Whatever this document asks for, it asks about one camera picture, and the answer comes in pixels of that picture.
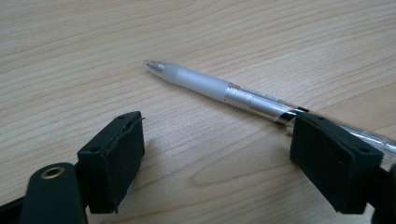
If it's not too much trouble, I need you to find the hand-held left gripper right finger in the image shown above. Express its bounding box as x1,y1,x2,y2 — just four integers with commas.
289,112,385,216

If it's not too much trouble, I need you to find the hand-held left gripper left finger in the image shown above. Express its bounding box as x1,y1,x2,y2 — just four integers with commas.
77,110,147,215

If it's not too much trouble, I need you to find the clear silver ballpoint pen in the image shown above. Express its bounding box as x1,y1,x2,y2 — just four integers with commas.
143,60,396,167

